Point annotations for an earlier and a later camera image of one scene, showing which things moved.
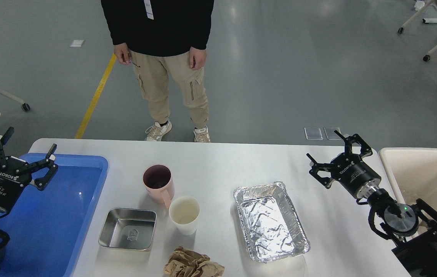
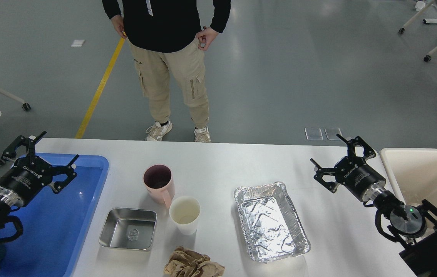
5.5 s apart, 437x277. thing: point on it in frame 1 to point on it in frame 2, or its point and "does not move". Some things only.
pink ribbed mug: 159,182 does not move
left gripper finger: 42,183 to 57,187
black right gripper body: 350,171 does not move
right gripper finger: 365,150 does not move
